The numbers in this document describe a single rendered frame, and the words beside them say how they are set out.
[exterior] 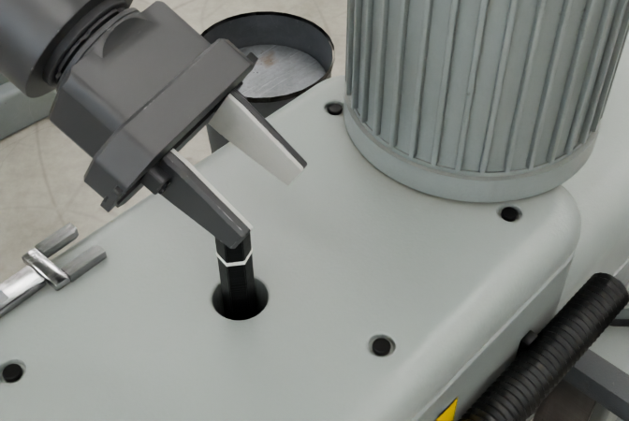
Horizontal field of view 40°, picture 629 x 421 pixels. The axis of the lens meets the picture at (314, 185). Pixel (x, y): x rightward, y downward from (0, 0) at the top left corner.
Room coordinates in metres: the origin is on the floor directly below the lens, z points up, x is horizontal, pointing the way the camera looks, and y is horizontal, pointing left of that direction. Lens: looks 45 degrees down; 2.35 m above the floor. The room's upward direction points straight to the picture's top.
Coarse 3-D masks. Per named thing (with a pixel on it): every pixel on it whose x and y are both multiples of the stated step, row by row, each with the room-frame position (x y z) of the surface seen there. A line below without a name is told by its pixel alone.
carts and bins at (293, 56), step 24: (216, 24) 2.50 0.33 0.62; (240, 24) 2.54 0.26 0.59; (264, 24) 2.56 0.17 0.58; (288, 24) 2.54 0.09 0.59; (312, 24) 2.50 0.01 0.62; (240, 48) 2.53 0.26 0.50; (264, 48) 2.52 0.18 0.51; (288, 48) 2.52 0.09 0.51; (312, 48) 2.49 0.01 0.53; (264, 72) 2.38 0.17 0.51; (288, 72) 2.38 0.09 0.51; (312, 72) 2.38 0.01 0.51; (264, 96) 2.25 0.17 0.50; (288, 96) 2.11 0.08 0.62; (216, 144) 2.20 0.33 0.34
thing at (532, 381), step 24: (600, 288) 0.43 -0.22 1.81; (624, 288) 0.43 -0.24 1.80; (576, 312) 0.40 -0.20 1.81; (600, 312) 0.40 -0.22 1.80; (528, 336) 0.38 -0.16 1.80; (552, 336) 0.38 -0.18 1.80; (576, 336) 0.38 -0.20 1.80; (528, 360) 0.36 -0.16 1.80; (552, 360) 0.36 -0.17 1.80; (576, 360) 0.37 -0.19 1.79; (504, 384) 0.34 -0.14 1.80; (528, 384) 0.34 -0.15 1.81; (552, 384) 0.35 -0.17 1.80; (480, 408) 0.32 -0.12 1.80; (504, 408) 0.32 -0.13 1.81; (528, 408) 0.33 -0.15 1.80
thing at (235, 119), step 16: (240, 96) 0.39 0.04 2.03; (224, 112) 0.38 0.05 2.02; (240, 112) 0.38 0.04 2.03; (256, 112) 0.38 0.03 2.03; (224, 128) 0.39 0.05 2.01; (240, 128) 0.38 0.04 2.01; (256, 128) 0.37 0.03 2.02; (272, 128) 0.38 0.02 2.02; (240, 144) 0.38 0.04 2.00; (256, 144) 0.37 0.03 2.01; (272, 144) 0.37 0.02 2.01; (288, 144) 0.37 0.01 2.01; (256, 160) 0.37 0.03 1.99; (272, 160) 0.37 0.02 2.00; (288, 160) 0.36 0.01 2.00; (304, 160) 0.37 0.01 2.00; (288, 176) 0.36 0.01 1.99
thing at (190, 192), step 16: (160, 160) 0.34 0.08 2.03; (176, 160) 0.33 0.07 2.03; (144, 176) 0.33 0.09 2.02; (160, 176) 0.33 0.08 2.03; (176, 176) 0.33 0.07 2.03; (192, 176) 0.33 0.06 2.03; (160, 192) 0.33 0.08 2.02; (176, 192) 0.33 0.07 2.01; (192, 192) 0.32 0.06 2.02; (208, 192) 0.32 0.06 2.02; (192, 208) 0.32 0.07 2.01; (208, 208) 0.32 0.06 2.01; (224, 208) 0.32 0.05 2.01; (208, 224) 0.32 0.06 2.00; (224, 224) 0.31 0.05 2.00; (240, 224) 0.31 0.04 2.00; (224, 240) 0.32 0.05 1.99; (240, 240) 0.31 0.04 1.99
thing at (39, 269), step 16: (48, 240) 0.40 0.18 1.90; (64, 240) 0.40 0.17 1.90; (32, 256) 0.38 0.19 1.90; (48, 256) 0.39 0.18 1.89; (80, 256) 0.38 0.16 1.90; (96, 256) 0.38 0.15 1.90; (32, 272) 0.37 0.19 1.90; (48, 272) 0.37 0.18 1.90; (64, 272) 0.37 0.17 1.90; (80, 272) 0.37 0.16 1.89; (0, 288) 0.36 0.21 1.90; (16, 288) 0.36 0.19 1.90; (32, 288) 0.36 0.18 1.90; (0, 304) 0.34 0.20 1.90; (16, 304) 0.35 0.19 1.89
